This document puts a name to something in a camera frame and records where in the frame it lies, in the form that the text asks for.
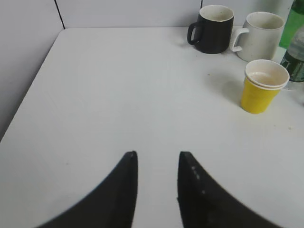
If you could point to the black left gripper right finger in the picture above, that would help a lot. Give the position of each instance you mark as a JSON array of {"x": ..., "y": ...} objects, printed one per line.
[{"x": 204, "y": 203}]

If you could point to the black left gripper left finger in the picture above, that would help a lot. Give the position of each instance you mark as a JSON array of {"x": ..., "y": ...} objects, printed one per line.
[{"x": 110, "y": 205}]

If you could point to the yellow paper cup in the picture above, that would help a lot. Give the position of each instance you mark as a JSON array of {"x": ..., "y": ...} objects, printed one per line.
[{"x": 264, "y": 79}]

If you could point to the clear water bottle green label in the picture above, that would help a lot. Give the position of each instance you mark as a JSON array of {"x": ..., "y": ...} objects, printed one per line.
[{"x": 293, "y": 60}]

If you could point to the white ceramic mug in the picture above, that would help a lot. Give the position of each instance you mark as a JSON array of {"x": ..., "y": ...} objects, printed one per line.
[{"x": 259, "y": 37}]

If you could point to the black ceramic mug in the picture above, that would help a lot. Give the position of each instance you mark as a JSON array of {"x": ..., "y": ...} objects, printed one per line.
[{"x": 212, "y": 31}]

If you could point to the green soda bottle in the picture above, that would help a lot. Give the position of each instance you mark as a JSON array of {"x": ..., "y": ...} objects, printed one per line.
[{"x": 294, "y": 21}]

